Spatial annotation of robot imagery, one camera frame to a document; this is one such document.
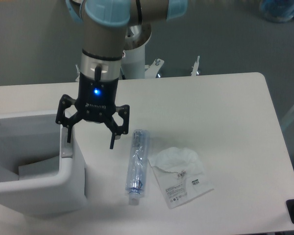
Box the blue plastic bag on floor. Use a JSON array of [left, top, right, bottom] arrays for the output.
[[259, 0, 294, 23]]

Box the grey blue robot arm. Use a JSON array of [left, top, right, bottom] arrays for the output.
[[55, 0, 188, 149]]

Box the crushed clear plastic bottle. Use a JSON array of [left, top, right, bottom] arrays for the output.
[[125, 129, 150, 206]]

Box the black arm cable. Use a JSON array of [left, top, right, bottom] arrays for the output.
[[94, 64, 102, 86]]

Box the white push-lid trash can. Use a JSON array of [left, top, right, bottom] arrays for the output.
[[0, 110, 87, 216]]

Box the torn white plastic bag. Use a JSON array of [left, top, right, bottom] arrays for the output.
[[148, 147, 214, 209]]

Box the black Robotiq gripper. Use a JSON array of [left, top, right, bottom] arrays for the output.
[[54, 72, 130, 150]]

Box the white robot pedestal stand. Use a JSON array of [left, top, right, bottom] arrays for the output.
[[74, 23, 201, 83]]

